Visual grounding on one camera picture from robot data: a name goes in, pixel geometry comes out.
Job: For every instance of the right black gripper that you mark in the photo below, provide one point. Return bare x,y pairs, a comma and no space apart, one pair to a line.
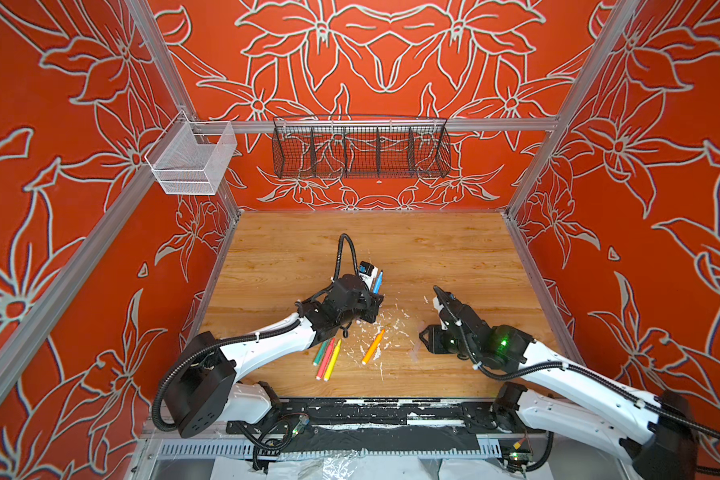
432,336

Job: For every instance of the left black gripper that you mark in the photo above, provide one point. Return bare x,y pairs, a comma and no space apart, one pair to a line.
371,303

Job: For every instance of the blue marker pen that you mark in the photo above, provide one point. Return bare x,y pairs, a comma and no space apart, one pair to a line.
376,284

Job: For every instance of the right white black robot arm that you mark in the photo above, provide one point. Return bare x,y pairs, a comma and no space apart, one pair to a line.
654,435

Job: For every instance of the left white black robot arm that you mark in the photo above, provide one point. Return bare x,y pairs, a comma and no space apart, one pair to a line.
205,384

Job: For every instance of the green marker pen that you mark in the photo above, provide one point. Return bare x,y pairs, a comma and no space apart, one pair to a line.
321,353

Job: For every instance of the orange marker pen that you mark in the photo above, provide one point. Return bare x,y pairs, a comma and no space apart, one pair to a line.
371,351

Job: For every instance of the pink marker pen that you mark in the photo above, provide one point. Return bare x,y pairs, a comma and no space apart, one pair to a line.
323,366

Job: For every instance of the yellow marker pen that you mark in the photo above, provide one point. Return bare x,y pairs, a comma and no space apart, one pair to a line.
333,360

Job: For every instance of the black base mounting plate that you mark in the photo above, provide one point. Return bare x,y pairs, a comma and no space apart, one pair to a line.
309,416

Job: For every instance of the black wire wall basket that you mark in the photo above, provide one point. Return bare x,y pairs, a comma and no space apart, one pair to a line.
335,147

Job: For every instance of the white mesh wall basket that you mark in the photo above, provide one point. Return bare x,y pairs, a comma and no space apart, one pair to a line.
183,163

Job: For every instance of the grey slotted cable duct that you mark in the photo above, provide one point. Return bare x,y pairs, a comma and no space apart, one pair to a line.
241,449

